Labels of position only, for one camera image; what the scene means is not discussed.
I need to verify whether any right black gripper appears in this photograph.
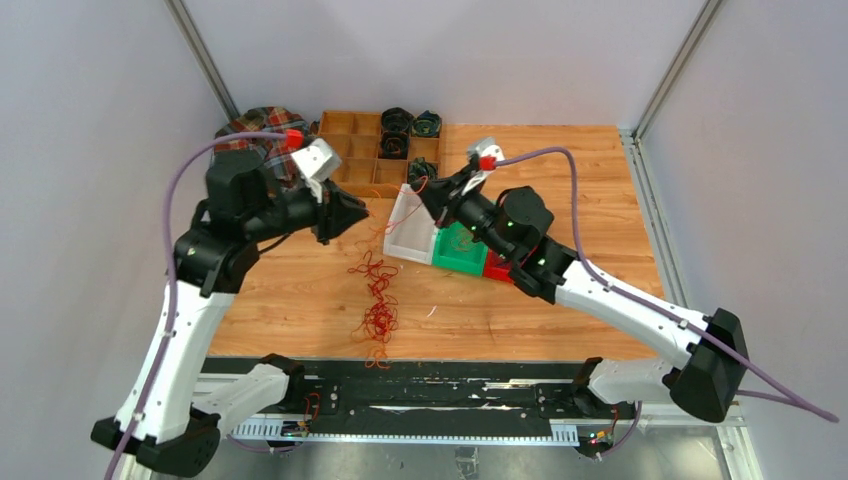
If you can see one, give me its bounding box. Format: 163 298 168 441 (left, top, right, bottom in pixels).
410 165 513 261

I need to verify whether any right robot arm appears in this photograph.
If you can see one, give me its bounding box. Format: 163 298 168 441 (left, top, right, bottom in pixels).
412 174 748 423

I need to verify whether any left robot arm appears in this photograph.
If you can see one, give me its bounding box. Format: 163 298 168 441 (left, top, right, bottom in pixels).
91 140 368 478

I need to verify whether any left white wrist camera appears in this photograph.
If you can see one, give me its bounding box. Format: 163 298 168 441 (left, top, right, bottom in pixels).
290 138 342 204

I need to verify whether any plaid cloth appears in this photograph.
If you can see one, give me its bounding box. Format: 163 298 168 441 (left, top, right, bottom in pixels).
211 106 311 187

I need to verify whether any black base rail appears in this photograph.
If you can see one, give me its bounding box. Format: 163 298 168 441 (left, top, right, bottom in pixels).
266 360 635 438

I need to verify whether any rolled teal sock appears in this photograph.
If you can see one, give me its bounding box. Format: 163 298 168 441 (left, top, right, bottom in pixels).
411 110 442 138

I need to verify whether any green plastic bin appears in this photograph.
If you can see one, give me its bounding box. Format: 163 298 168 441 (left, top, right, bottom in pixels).
432 222 488 277

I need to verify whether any wooden compartment tray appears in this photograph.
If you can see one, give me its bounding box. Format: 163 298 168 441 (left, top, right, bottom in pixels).
318 110 444 199

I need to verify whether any rolled dark sock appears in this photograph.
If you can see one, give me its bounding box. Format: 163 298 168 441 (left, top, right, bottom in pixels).
378 131 410 160
380 107 415 133
407 157 438 184

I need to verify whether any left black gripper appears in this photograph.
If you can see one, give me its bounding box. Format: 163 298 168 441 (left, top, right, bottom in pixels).
246 176 371 245

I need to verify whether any white plastic bin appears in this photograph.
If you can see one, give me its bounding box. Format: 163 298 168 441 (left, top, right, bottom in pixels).
383 184 438 265

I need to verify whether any orange cable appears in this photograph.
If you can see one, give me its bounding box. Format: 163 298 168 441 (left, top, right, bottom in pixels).
367 175 482 260

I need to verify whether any red plastic bin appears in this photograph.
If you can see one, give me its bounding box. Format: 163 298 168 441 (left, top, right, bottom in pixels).
482 250 513 284

